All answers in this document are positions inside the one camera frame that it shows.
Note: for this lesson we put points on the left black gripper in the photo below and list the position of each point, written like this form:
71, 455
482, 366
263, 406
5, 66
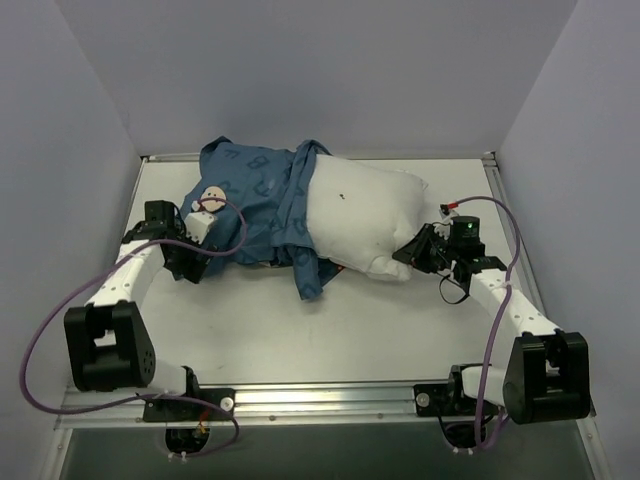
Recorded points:
195, 267

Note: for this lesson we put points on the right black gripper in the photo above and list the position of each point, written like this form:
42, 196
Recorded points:
426, 252

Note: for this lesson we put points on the white pillow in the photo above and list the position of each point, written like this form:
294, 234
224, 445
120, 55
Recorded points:
359, 215

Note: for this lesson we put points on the blue cartoon pillowcase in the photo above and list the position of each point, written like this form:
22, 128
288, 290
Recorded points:
270, 187

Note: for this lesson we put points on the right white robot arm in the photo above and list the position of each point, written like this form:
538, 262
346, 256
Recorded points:
546, 375

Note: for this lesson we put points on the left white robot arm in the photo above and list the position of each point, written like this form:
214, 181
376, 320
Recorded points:
108, 343

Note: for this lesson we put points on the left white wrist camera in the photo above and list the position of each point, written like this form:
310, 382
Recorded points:
198, 225

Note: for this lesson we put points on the aluminium right side rail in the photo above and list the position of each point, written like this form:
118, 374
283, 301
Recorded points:
522, 270

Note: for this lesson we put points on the aluminium rail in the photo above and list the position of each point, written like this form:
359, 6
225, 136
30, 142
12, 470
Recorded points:
522, 270
390, 402

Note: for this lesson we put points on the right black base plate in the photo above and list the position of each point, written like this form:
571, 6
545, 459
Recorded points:
444, 399

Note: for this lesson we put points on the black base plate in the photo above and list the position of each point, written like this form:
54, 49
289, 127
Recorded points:
208, 404
444, 399

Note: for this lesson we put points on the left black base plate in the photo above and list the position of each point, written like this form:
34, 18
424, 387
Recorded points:
208, 404

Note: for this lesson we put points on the aluminium front rail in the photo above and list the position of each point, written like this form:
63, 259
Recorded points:
390, 402

